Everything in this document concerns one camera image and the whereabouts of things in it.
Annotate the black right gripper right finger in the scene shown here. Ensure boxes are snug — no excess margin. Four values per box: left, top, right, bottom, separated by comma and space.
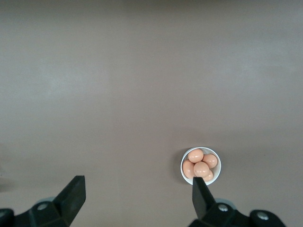
189, 176, 251, 227

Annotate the white round bowl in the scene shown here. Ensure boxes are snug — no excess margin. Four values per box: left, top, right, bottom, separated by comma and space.
180, 147, 222, 186

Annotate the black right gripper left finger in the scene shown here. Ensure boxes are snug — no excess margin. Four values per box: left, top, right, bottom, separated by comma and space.
14, 175, 86, 227

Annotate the brown egg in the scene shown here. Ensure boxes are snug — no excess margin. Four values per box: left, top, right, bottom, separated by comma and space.
188, 148, 204, 164
193, 161, 211, 178
182, 159, 196, 179
203, 169, 214, 182
202, 153, 218, 169

